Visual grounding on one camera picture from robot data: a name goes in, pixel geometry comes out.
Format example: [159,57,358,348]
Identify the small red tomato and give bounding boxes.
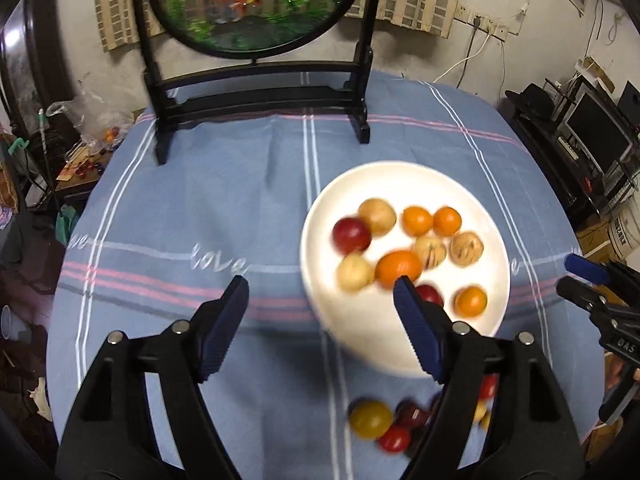
[416,284,445,308]

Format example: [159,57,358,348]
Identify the white round plate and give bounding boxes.
[299,161,512,380]

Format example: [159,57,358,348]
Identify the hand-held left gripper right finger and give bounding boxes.
[392,276,586,480]

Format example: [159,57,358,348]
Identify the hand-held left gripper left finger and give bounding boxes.
[56,275,251,480]

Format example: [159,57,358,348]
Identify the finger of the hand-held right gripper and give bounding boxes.
[556,277,611,318]
[565,253,640,306]

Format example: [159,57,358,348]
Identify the black hat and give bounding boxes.
[505,82,558,116]

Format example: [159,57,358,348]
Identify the round goldfish screen black stand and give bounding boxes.
[129,0,376,166]

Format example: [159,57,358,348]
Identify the white wall sockets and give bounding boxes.
[457,5,511,36]

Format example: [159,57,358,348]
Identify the yellow speckled plum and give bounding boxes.
[413,235,448,269]

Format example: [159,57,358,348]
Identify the white wall cable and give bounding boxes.
[432,30,493,86]

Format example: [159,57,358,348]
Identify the large tan passion fruit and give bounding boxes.
[357,198,398,237]

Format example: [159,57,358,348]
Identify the blue striped tablecloth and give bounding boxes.
[46,70,608,480]

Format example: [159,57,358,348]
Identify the green cloth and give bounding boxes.
[54,205,83,246]

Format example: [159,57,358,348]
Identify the black speaker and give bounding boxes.
[617,80,640,126]

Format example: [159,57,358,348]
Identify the black metal shelf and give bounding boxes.
[505,77,640,221]

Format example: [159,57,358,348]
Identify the clear plastic cup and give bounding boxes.
[0,305,31,343]

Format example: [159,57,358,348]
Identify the small cardboard box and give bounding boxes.
[575,57,616,93]

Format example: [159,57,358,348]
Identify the green yellow tomato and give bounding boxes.
[349,399,394,440]

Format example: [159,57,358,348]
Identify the large orange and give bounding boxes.
[375,250,424,290]

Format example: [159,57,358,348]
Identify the small orange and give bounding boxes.
[432,206,463,237]
[402,205,434,237]

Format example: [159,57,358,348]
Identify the white bucket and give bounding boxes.
[607,205,640,261]

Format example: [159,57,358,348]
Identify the large red plum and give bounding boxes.
[332,216,373,256]

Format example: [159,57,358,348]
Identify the black computer monitor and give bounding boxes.
[562,90,633,171]

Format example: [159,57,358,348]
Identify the tan brown-marked passion fruit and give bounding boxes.
[449,231,485,266]

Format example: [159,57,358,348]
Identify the clear plastic bag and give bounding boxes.
[47,80,136,156]

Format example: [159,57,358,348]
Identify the yellow orange tomato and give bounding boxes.
[454,285,488,317]

